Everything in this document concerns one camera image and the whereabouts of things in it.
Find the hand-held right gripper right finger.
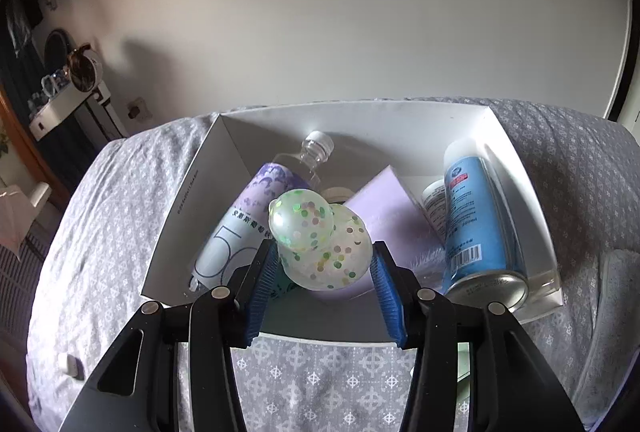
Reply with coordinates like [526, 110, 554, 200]
[369, 240, 586, 432]

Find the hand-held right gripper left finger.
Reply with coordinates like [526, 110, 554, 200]
[59, 239, 281, 432]

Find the clear confetti duck toy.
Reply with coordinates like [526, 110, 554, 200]
[268, 188, 373, 291]

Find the lavender rectangular box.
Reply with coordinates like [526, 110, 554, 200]
[307, 165, 446, 303]

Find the white tube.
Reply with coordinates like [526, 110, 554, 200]
[421, 179, 451, 243]

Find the blue spray can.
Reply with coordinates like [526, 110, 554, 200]
[440, 138, 530, 313]

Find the white cardboard box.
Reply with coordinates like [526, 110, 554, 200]
[141, 99, 563, 345]

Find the clear bottle purple label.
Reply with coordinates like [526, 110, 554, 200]
[190, 131, 335, 293]

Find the white round jar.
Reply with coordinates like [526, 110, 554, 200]
[320, 187, 353, 205]

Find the grey patterned bedsheet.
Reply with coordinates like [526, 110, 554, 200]
[27, 96, 636, 432]

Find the small white case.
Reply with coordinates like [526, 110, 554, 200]
[57, 353, 86, 382]

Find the grey fluffy towel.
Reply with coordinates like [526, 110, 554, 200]
[570, 248, 640, 428]

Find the white stool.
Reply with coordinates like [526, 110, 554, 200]
[22, 182, 51, 223]

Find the round gold-framed mirror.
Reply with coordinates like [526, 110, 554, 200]
[67, 42, 101, 92]

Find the dark blue curtain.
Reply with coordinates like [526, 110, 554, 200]
[0, 0, 51, 153]

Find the wall outlet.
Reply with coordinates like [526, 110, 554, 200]
[127, 96, 151, 123]

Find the black metal bed frame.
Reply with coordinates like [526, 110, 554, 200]
[82, 92, 126, 145]

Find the white wall shelf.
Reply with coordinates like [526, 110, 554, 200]
[27, 82, 111, 143]

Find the dark round wall object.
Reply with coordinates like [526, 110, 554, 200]
[45, 29, 71, 62]

